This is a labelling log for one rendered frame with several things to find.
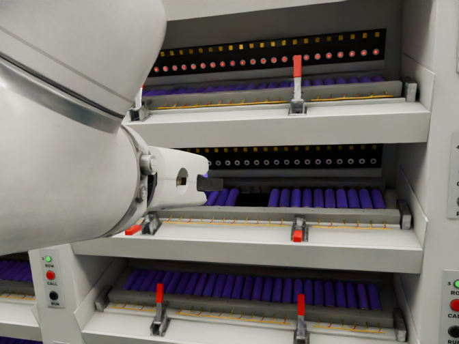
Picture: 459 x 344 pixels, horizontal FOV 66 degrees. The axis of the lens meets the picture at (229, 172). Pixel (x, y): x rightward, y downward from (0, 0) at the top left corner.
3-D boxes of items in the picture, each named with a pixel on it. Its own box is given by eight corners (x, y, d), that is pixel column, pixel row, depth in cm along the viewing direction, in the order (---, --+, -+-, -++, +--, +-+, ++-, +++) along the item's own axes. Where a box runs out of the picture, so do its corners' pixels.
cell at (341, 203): (345, 197, 67) (348, 216, 62) (335, 196, 68) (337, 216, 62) (345, 188, 66) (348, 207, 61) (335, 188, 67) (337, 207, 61)
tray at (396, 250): (420, 274, 54) (428, 221, 50) (74, 254, 68) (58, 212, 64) (394, 205, 71) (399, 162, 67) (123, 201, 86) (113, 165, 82)
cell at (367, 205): (368, 197, 66) (373, 216, 61) (358, 197, 67) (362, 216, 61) (369, 188, 65) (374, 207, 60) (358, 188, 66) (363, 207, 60)
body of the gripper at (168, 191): (167, 123, 24) (212, 147, 35) (41, 128, 27) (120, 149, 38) (164, 233, 24) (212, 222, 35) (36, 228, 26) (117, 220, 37)
